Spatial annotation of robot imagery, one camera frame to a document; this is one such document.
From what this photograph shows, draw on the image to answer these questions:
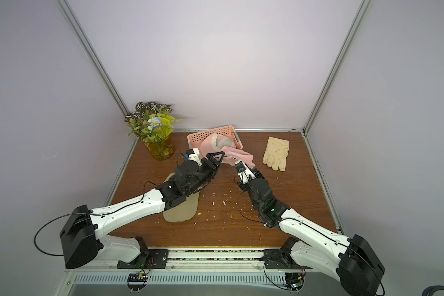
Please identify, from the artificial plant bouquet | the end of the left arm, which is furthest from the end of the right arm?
the artificial plant bouquet

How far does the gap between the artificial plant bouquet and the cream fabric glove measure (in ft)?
1.90

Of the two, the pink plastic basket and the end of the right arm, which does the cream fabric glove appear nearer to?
the pink plastic basket

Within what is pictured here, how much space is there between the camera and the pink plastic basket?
109 centimetres

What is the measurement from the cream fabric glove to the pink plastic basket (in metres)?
0.19

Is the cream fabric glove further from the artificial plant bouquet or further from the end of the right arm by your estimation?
the artificial plant bouquet

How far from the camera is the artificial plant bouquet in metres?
0.94

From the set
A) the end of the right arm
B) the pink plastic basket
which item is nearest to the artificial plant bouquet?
the pink plastic basket

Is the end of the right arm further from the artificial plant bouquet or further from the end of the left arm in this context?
the artificial plant bouquet

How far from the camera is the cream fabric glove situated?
1.05m

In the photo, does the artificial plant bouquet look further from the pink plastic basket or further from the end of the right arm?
the end of the right arm

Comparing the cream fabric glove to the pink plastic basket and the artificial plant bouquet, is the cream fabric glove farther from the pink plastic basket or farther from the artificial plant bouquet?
the artificial plant bouquet

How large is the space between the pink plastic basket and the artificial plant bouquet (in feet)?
0.49
